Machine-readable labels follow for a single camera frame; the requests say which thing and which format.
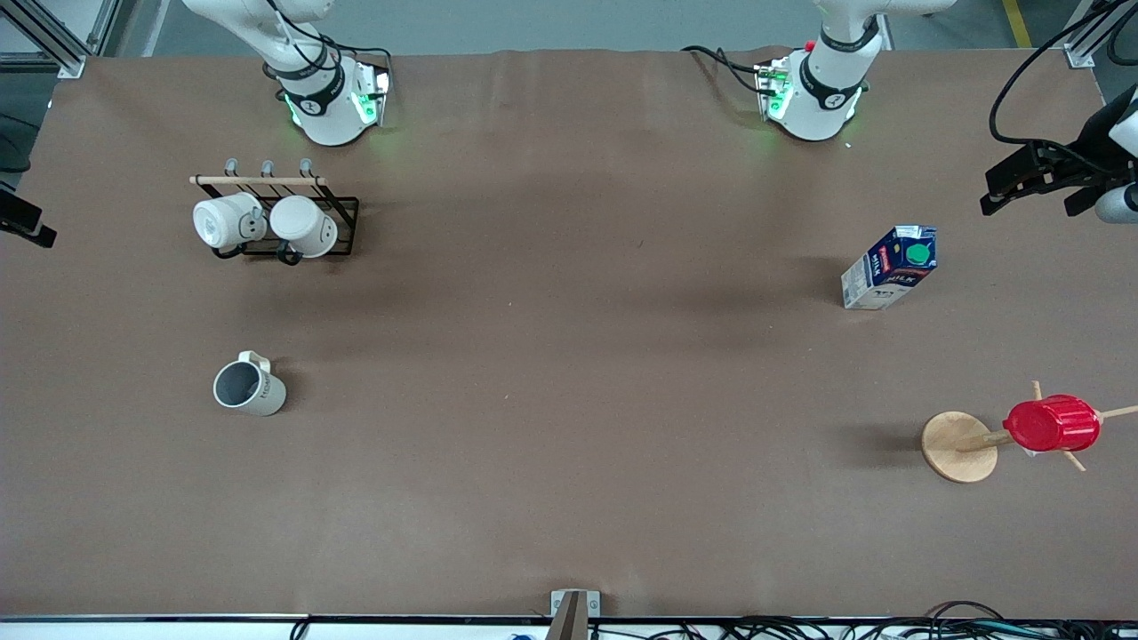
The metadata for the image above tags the blue white milk carton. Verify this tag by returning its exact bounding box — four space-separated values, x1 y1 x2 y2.
841 225 938 310

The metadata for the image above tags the grey ceramic mug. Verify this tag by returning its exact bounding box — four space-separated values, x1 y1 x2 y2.
212 350 287 417

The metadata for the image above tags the red ribbed plastic cup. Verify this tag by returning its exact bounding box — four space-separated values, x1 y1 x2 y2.
1003 395 1102 452

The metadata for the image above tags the white mug with round face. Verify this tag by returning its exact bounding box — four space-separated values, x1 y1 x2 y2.
193 192 268 252

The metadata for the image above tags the wooden mug tree stand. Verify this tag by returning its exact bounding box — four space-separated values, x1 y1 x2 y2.
921 380 1138 484

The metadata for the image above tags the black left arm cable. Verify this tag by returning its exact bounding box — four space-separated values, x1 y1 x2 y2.
989 0 1138 174

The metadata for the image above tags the white mug with black handle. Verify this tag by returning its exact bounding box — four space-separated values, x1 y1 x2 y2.
269 196 340 260

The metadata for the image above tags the black wire mug rack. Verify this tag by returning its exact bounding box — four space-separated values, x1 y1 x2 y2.
189 158 360 266

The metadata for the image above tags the black left base cable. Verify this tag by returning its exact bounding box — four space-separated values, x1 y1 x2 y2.
682 44 767 95

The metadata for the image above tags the black base cable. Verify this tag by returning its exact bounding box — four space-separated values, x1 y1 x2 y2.
682 44 767 95
320 37 393 74

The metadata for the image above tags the black right base cable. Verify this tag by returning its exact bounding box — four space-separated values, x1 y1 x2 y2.
320 37 393 74

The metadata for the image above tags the black cable bundle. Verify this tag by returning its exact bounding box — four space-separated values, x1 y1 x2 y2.
289 600 1138 640

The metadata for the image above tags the metal bracket with post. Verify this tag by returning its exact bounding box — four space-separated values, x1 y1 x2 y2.
544 589 601 640

